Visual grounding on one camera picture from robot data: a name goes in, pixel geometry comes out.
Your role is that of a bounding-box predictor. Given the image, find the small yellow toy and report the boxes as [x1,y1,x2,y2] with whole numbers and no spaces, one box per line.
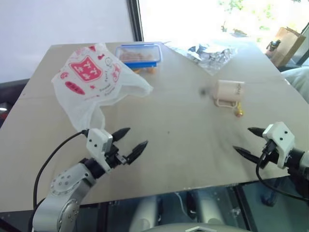
[233,101,244,118]

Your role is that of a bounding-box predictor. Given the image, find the light grey cushion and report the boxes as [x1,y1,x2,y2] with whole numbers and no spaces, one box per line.
[281,67,309,98]

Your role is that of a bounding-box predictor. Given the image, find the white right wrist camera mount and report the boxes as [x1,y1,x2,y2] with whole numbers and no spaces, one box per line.
[262,122,296,169]

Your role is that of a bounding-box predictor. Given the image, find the orange snack pieces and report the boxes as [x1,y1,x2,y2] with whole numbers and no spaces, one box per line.
[133,67,157,74]

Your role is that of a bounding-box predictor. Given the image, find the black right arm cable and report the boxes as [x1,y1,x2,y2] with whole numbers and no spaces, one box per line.
[255,141,309,202]

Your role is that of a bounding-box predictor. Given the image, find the cream mug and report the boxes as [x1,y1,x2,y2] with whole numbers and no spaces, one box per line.
[212,79,246,108]

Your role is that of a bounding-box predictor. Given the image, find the dark window frame post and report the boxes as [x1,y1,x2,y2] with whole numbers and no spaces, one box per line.
[127,0,145,43]

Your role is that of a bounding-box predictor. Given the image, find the brown paper bag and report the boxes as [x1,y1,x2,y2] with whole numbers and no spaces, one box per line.
[266,27,307,68]

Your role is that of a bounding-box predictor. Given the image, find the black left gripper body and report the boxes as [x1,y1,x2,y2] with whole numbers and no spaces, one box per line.
[105,143,127,170]

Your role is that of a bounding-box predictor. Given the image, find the green plant outside window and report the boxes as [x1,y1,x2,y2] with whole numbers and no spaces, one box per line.
[219,0,275,42]

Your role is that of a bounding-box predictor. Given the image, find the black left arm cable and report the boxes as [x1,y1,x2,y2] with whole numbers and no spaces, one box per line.
[28,129,88,232]

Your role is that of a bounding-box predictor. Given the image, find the white red-printed plastic bag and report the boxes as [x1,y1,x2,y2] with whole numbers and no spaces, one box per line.
[51,43,155,133]

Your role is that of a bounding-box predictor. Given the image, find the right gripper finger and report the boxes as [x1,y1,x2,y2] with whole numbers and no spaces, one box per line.
[232,145,263,165]
[247,127,266,139]

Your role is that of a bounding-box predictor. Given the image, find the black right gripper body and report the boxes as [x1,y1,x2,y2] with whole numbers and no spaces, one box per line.
[259,139,279,166]

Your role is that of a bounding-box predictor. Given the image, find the dark metal stool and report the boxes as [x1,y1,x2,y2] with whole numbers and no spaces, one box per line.
[266,40,282,53]

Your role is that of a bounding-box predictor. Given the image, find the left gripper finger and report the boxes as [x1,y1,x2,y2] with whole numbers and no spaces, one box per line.
[112,127,131,144]
[124,141,149,166]

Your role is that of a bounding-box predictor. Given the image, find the blue-lidded clear food container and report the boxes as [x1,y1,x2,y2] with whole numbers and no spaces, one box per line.
[115,43,163,70]

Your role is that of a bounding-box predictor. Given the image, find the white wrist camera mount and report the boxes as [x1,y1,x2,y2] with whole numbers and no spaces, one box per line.
[86,128,113,173]
[262,122,296,169]

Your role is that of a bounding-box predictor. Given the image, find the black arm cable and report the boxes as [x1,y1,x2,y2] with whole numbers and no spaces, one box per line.
[28,129,88,232]
[255,141,309,202]

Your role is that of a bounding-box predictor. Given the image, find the black furniture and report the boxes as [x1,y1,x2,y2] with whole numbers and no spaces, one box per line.
[0,78,31,130]

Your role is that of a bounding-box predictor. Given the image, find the silver robot leg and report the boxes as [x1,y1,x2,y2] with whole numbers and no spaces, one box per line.
[129,195,160,232]
[192,192,231,229]

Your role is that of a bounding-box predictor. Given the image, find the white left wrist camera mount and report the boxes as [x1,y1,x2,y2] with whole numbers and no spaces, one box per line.
[86,128,113,173]

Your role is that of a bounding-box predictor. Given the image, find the crumpled clear silver plastic bag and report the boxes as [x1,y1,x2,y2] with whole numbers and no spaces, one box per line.
[166,40,239,76]

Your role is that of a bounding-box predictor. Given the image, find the grey robot torso edge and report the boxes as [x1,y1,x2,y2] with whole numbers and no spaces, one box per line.
[146,222,245,232]

